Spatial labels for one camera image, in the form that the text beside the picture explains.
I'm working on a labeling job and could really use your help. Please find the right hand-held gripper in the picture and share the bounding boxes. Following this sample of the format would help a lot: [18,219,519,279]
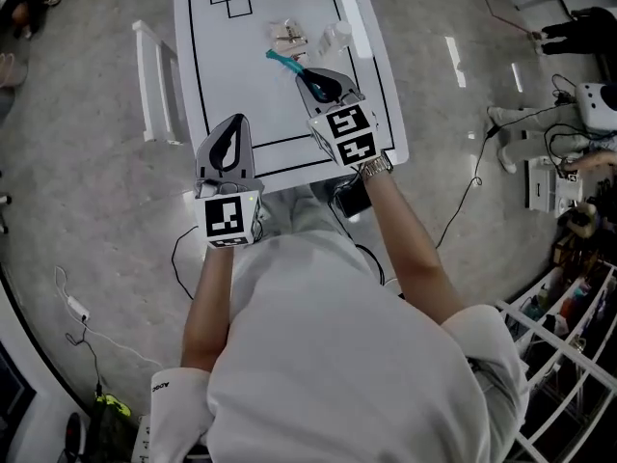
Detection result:
[294,68,380,169]

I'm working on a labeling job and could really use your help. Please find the white shelving unit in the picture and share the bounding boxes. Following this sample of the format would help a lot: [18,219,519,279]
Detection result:
[496,262,617,463]

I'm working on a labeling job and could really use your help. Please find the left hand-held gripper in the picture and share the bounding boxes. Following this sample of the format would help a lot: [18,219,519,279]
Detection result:
[193,113,266,250]

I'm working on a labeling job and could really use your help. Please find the white long counter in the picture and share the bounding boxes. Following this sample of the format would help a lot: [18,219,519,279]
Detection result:
[0,258,97,463]

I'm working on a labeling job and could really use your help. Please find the silver wristwatch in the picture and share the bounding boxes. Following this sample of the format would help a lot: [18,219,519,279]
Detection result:
[360,150,395,181]

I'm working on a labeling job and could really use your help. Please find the person's right forearm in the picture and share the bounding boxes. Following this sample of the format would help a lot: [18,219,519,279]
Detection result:
[363,171,467,325]

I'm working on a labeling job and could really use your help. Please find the clear snack packet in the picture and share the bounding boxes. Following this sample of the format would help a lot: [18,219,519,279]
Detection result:
[267,16,309,50]

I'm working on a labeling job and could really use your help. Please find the white table with black lines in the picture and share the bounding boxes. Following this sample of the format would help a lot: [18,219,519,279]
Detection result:
[172,0,411,195]

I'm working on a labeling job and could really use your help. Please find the person's left forearm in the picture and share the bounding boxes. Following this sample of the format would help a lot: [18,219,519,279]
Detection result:
[180,246,237,370]

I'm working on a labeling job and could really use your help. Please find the white wooden chair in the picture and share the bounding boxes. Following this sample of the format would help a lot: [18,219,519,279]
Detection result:
[131,19,188,145]

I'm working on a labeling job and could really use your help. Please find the white low cabinet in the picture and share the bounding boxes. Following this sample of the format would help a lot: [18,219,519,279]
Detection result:
[523,154,587,217]

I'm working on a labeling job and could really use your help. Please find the black bin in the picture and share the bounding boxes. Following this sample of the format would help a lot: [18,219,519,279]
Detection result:
[332,180,375,220]

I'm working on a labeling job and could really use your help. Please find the black power cable with adapter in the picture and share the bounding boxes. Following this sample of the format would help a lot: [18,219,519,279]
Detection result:
[435,122,498,250]

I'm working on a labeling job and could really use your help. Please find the white box with black icons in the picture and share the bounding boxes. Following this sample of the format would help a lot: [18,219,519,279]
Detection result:
[129,412,158,463]

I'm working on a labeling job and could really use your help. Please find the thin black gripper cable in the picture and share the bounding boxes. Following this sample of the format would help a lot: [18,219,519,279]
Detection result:
[171,224,206,302]

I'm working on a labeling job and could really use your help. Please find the person's grey trousers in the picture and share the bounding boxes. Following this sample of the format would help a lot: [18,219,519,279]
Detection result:
[262,183,348,235]

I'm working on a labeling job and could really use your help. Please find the clear plastic bottle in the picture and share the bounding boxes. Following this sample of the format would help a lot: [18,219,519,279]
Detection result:
[315,19,353,57]

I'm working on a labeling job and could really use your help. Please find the person's white shirt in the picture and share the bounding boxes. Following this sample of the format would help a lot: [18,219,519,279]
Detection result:
[144,229,531,463]

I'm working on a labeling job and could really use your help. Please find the beige plastic bucket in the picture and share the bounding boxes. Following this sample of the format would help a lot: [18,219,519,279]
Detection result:
[0,51,29,89]

